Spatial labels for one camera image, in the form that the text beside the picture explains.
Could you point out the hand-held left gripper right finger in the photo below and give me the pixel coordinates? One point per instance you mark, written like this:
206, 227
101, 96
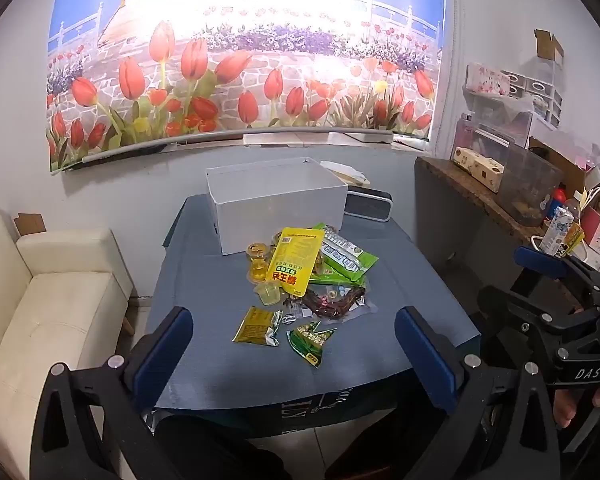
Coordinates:
425, 360

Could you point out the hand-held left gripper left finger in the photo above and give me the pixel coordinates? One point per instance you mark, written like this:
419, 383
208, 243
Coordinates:
165, 355

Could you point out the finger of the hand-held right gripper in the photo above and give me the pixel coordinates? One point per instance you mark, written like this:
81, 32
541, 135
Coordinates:
520, 315
540, 262

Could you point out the orange jelly cup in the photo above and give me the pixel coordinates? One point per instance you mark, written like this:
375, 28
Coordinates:
257, 272
256, 251

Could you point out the person's right hand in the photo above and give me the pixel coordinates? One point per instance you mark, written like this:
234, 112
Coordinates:
567, 407

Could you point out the white milk carton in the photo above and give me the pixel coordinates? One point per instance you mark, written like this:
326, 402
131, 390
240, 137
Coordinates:
555, 232

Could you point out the yellow-green drink carton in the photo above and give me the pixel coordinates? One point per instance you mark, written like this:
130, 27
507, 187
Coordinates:
574, 239

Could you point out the pink gift box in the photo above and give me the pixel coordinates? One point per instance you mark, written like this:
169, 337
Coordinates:
599, 235

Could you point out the transparent plastic container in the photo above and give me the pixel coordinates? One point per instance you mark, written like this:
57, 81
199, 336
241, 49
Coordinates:
527, 187

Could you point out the small yellow-green snack packet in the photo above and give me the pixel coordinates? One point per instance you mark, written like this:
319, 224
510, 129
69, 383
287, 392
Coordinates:
255, 325

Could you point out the clear dried meat packet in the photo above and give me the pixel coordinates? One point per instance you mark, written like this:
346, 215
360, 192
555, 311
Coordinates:
330, 305

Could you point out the cream patterned box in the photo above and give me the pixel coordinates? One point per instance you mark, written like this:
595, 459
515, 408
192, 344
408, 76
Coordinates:
480, 167

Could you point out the small green snack packet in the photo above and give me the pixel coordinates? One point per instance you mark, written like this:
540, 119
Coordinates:
307, 342

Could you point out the cream leather sofa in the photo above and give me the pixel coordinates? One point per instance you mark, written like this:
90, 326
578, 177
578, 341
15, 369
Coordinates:
55, 310

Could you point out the pale yellow jelly cup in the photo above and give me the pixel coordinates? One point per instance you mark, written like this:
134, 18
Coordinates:
268, 294

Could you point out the green seaweed snack packet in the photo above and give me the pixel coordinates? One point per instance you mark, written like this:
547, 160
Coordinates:
352, 262

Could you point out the yellow snack packet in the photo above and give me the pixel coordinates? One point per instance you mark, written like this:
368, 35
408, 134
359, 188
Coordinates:
292, 260

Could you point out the black speaker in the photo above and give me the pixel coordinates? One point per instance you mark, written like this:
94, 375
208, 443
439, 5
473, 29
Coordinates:
367, 204

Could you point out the white drawer organizer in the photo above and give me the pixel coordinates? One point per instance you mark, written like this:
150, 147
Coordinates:
537, 92

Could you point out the white cardboard box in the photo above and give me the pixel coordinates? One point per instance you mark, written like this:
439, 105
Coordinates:
275, 210

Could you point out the cardboard piece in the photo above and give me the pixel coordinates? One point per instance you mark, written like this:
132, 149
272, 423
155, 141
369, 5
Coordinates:
30, 223

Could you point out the pink floral box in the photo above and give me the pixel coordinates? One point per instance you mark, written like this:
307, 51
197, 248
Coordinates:
487, 80

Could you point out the paper pile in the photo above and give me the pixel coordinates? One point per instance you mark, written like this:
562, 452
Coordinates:
347, 172

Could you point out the brown cardboard box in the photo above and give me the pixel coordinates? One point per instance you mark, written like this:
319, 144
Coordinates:
547, 47

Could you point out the tulip wall poster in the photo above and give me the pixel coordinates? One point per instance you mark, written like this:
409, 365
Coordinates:
230, 35

